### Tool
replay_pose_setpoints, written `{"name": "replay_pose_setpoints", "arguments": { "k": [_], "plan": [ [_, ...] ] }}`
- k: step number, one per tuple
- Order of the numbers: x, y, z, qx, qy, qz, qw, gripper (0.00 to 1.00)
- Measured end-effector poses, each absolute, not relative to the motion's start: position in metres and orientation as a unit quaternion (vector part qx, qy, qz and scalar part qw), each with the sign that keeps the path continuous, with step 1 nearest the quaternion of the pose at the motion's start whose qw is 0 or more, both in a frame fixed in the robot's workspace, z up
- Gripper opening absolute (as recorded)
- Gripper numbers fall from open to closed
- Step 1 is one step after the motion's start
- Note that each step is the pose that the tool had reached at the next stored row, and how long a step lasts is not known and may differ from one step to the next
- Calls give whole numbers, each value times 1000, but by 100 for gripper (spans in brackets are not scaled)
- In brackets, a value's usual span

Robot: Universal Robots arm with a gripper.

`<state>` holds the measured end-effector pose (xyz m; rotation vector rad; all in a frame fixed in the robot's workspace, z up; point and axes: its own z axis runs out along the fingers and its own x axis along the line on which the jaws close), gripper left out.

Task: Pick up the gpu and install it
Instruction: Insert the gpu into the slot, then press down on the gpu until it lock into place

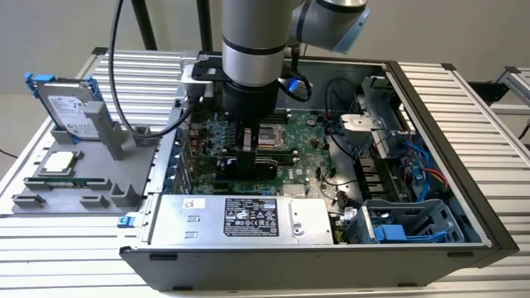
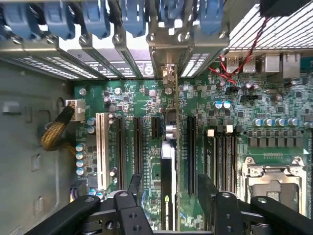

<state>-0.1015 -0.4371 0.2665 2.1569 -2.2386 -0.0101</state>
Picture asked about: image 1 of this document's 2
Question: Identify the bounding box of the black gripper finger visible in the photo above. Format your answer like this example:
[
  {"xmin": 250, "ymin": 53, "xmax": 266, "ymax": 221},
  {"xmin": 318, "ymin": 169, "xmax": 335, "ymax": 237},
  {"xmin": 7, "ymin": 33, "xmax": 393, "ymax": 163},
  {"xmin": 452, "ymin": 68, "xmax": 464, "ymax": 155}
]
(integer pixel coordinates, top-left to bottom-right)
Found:
[{"xmin": 238, "ymin": 121, "xmax": 261, "ymax": 178}]

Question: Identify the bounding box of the graphics card black cooler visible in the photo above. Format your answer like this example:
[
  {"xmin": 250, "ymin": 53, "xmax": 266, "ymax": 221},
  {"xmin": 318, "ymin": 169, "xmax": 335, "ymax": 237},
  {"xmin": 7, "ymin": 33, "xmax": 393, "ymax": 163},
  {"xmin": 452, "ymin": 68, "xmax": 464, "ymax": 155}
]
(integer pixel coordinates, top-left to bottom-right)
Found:
[{"xmin": 189, "ymin": 153, "xmax": 278, "ymax": 184}]

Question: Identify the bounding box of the installed RAM stick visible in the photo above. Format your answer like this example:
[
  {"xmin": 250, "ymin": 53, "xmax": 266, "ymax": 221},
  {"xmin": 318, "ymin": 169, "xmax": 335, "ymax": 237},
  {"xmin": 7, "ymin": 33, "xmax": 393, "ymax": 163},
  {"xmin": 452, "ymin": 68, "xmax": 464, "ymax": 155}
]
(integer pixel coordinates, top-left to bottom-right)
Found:
[{"xmin": 223, "ymin": 153, "xmax": 298, "ymax": 165}]

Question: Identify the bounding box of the CPU socket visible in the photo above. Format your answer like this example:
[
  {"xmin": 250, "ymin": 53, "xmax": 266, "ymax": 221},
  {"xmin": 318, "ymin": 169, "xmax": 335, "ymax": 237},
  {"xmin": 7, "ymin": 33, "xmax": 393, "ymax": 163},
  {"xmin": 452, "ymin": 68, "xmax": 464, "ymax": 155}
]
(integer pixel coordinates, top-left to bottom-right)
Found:
[{"xmin": 259, "ymin": 123, "xmax": 287, "ymax": 147}]

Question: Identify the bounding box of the metal socket cover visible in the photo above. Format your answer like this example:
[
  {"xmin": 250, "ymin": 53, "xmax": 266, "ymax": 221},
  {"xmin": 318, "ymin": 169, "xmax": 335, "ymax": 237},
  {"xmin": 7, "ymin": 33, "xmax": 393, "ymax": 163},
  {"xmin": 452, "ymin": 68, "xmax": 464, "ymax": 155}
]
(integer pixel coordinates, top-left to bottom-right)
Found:
[{"xmin": 259, "ymin": 124, "xmax": 286, "ymax": 147}]

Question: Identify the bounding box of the silver chipset heatsink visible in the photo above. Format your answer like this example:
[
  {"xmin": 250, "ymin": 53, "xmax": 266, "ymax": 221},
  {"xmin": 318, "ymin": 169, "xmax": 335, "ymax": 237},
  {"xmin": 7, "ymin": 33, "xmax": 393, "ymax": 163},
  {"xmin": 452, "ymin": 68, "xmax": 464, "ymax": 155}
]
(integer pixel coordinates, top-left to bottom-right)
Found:
[{"xmin": 283, "ymin": 183, "xmax": 311, "ymax": 197}]

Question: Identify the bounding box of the green motherboard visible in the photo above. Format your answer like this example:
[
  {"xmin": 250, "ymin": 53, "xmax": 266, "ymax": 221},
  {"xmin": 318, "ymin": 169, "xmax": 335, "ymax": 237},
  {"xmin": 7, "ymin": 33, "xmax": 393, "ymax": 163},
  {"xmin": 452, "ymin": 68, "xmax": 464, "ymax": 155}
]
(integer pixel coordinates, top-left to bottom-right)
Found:
[{"xmin": 182, "ymin": 107, "xmax": 353, "ymax": 207}]

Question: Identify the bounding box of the silver power supply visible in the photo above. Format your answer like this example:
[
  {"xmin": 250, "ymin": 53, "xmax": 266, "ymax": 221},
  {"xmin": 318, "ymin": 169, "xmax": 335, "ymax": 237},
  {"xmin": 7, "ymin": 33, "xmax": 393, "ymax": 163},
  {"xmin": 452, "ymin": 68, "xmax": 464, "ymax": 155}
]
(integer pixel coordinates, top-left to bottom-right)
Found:
[{"xmin": 143, "ymin": 194, "xmax": 337, "ymax": 246}]

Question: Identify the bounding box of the black stand pole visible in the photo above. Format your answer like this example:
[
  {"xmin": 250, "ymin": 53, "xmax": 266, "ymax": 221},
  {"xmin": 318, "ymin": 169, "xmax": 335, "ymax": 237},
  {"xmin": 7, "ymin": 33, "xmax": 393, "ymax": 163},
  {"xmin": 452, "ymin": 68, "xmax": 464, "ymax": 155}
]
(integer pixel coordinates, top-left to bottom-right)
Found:
[
  {"xmin": 131, "ymin": 0, "xmax": 159, "ymax": 51},
  {"xmin": 195, "ymin": 0, "xmax": 215, "ymax": 53}
]

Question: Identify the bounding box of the grey parts rack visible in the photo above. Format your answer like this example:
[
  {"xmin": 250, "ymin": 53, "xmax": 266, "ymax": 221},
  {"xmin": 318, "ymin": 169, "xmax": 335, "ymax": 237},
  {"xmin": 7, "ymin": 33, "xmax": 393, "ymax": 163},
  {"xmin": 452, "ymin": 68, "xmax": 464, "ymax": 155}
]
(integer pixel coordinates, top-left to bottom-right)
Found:
[{"xmin": 11, "ymin": 101, "xmax": 163, "ymax": 215}]

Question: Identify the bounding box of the metal drive cage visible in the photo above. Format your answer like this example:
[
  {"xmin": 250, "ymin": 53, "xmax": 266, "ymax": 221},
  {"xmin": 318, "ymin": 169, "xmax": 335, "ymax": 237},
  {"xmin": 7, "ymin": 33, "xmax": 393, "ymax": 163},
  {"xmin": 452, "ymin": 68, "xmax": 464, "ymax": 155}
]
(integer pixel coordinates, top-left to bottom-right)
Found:
[{"xmin": 339, "ymin": 76, "xmax": 418, "ymax": 160}]

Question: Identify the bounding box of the open black PC case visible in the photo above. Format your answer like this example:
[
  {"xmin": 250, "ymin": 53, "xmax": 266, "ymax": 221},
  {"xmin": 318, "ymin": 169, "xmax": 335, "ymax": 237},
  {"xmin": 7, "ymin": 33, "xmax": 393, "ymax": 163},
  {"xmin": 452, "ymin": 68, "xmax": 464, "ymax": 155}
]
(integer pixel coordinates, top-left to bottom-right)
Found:
[{"xmin": 119, "ymin": 51, "xmax": 521, "ymax": 292}]

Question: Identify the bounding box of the empty blue disk carrier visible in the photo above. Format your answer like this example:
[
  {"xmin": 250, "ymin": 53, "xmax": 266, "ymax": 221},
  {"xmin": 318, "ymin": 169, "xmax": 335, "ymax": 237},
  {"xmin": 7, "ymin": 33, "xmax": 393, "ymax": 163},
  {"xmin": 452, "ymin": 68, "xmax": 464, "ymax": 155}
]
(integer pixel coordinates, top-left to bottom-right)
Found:
[{"xmin": 370, "ymin": 208, "xmax": 453, "ymax": 245}]

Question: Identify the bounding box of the hard disk blue carrier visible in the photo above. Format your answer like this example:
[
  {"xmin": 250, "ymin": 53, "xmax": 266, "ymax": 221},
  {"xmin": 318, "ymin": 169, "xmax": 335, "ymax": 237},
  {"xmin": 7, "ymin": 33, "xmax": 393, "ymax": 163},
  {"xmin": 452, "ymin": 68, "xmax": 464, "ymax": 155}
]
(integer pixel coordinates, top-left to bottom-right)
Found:
[{"xmin": 23, "ymin": 72, "xmax": 112, "ymax": 145}]

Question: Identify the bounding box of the loose green RAM stick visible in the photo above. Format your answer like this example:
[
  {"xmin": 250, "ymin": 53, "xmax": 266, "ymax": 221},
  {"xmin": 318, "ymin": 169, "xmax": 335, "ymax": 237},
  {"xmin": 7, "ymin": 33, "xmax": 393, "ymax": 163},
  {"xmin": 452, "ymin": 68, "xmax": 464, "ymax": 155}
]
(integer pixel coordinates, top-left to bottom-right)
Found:
[{"xmin": 24, "ymin": 177, "xmax": 104, "ymax": 189}]

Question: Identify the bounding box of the silver CPU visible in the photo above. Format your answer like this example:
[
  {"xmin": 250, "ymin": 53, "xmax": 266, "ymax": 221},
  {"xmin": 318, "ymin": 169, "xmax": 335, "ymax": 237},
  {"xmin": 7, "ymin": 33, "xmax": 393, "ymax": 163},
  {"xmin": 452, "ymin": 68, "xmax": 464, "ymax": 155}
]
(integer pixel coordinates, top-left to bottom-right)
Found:
[{"xmin": 36, "ymin": 151, "xmax": 82, "ymax": 174}]

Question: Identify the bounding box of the grey disk bay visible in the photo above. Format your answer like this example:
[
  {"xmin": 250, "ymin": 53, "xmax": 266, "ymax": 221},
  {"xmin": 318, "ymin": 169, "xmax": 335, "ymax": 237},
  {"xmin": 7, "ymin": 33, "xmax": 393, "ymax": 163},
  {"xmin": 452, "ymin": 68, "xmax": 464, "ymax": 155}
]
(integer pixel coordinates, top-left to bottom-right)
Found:
[{"xmin": 343, "ymin": 198, "xmax": 468, "ymax": 245}]

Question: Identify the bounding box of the neighbouring slatted metal table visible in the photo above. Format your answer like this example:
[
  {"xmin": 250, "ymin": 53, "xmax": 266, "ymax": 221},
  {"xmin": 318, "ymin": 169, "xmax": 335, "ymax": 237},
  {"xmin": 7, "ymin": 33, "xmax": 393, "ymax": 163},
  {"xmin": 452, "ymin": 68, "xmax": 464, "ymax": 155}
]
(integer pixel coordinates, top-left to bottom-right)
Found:
[{"xmin": 468, "ymin": 66, "xmax": 530, "ymax": 115}]

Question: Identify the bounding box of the small grey camera box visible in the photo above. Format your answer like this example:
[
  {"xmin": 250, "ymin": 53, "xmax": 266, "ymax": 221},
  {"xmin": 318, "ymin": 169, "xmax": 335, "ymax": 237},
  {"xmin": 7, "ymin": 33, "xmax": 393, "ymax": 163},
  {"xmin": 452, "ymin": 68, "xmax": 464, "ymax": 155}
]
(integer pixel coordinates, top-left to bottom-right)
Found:
[{"xmin": 277, "ymin": 76, "xmax": 314, "ymax": 103}]

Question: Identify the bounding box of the white camera black mount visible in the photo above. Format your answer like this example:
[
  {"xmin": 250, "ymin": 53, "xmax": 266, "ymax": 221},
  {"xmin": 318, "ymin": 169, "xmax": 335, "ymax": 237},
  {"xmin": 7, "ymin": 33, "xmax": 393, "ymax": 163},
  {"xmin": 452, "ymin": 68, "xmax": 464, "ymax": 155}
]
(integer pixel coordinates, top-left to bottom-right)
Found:
[{"xmin": 191, "ymin": 57, "xmax": 234, "ymax": 84}]

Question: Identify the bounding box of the black internal cable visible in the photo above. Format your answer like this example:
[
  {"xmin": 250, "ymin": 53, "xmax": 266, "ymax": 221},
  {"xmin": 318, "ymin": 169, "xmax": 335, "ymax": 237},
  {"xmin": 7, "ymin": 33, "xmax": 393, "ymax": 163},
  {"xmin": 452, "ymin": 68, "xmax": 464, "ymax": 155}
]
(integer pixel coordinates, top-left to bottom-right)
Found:
[{"xmin": 323, "ymin": 77, "xmax": 359, "ymax": 137}]

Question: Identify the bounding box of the black camera cable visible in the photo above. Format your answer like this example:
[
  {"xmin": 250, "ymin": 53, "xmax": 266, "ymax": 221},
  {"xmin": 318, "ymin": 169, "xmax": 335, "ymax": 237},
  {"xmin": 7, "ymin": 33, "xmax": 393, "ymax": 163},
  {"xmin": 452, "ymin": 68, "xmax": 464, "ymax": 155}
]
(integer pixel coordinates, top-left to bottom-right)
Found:
[{"xmin": 108, "ymin": 0, "xmax": 209, "ymax": 137}]

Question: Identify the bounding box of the blue wire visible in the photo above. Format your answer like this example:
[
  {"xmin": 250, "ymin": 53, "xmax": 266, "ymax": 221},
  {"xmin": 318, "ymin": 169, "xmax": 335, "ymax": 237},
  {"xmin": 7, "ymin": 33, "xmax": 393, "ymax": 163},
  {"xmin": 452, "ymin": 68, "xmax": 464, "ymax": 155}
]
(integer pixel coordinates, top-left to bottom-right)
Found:
[{"xmin": 397, "ymin": 139, "xmax": 434, "ymax": 204}]

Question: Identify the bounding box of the red wire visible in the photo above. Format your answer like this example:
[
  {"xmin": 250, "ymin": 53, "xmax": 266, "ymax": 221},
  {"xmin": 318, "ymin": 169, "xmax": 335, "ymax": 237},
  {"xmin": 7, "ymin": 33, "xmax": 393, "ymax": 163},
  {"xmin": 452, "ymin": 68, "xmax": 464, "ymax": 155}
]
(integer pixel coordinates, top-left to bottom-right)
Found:
[{"xmin": 422, "ymin": 166, "xmax": 452, "ymax": 189}]

